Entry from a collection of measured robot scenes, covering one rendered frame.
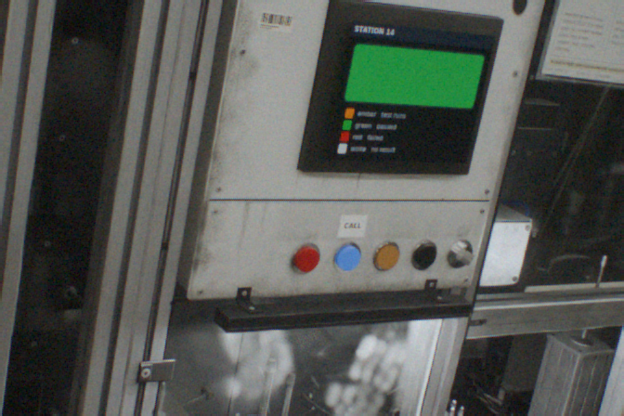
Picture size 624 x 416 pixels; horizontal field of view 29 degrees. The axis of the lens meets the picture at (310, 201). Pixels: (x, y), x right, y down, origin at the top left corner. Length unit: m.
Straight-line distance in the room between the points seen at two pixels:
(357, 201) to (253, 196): 0.15
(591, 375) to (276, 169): 0.95
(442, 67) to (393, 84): 0.07
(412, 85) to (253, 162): 0.21
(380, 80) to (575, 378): 0.90
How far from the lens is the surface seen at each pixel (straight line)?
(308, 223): 1.42
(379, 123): 1.40
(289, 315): 1.40
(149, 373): 1.40
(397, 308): 1.49
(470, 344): 1.95
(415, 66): 1.41
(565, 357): 2.14
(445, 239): 1.55
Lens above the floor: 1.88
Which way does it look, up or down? 16 degrees down
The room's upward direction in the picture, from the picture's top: 11 degrees clockwise
